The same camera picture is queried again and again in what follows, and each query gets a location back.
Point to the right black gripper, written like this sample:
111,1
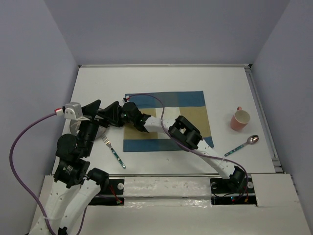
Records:
122,109

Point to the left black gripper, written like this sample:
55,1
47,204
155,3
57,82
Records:
110,113

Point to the fork with teal handle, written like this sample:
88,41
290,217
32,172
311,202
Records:
109,145

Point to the dark reindeer plate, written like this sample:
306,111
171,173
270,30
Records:
74,129

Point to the blue beige checked placemat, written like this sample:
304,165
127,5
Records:
191,105

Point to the pink mug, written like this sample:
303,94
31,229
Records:
240,119

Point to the spoon with teal handle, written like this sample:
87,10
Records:
250,141

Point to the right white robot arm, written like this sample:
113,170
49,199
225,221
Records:
189,139

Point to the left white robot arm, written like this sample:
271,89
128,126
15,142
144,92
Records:
74,185

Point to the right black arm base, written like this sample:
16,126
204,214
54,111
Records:
221,194

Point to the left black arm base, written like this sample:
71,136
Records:
112,195

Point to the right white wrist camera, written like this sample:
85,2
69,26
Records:
126,99

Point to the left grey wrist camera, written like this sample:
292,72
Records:
72,111

